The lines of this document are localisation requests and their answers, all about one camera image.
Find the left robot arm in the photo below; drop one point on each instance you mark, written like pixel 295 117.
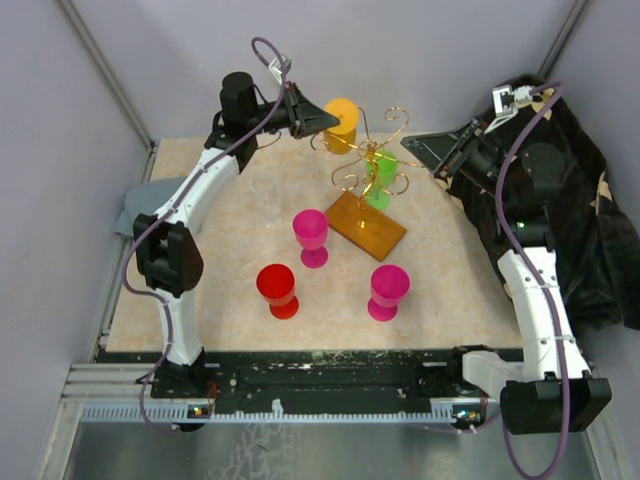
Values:
pixel 166 253

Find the gold wire wine glass rack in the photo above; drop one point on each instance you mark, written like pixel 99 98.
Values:
pixel 367 228

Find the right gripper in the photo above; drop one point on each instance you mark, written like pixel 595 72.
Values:
pixel 445 151

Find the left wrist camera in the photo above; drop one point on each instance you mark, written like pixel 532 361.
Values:
pixel 279 67

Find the clear wine glass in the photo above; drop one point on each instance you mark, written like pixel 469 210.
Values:
pixel 267 199

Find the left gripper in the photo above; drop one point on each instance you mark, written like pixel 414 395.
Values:
pixel 305 117

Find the grey cloth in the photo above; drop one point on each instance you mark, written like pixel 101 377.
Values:
pixel 144 199

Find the orange plastic wine glass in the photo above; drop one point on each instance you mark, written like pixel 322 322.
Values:
pixel 339 139

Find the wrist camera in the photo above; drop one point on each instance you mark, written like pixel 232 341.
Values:
pixel 506 102
pixel 279 67

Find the magenta wine glass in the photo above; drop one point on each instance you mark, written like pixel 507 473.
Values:
pixel 310 228
pixel 389 284

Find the magenta wine glass front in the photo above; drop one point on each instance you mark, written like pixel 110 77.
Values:
pixel 389 284

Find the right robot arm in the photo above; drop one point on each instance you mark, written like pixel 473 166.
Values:
pixel 554 389

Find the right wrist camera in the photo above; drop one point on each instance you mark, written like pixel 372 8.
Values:
pixel 506 102

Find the green plastic wine glass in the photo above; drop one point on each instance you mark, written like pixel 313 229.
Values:
pixel 379 196

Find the magenta wine glass rear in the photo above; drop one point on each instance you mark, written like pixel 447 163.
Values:
pixel 310 228

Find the black floral blanket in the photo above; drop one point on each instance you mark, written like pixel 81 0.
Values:
pixel 597 246

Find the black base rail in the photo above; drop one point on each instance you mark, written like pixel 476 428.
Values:
pixel 318 382

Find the red plastic wine glass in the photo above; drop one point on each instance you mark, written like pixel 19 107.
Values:
pixel 276 284

